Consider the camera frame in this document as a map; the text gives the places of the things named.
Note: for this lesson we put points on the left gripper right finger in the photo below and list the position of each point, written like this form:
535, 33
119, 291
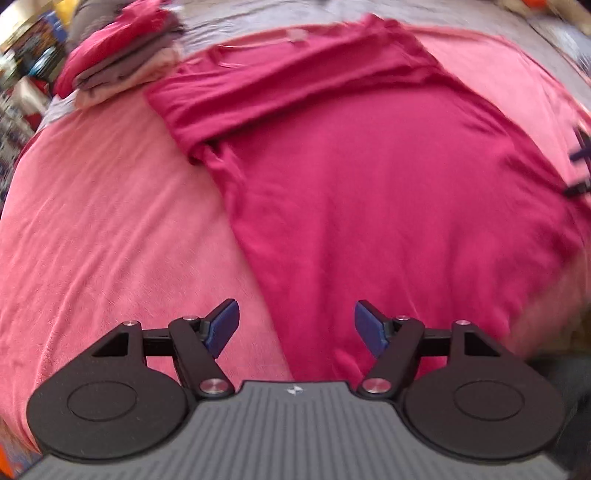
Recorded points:
399, 344

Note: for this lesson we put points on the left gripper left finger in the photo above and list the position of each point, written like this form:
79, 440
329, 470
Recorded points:
176, 362

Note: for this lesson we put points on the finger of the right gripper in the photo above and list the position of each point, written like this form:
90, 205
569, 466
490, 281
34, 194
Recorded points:
583, 153
578, 189

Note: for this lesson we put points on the crimson red t-shirt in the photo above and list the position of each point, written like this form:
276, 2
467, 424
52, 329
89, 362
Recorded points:
354, 166

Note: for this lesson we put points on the white bed sheet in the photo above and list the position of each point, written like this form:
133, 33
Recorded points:
277, 18

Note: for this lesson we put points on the pink blanket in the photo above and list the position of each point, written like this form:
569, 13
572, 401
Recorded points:
107, 221

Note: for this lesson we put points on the folded light pink garment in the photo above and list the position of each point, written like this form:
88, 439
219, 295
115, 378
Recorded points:
155, 68

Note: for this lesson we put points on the folded grey garment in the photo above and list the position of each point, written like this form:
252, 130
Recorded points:
123, 63

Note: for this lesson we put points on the folded red garment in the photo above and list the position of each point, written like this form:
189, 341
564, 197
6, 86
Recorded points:
139, 20

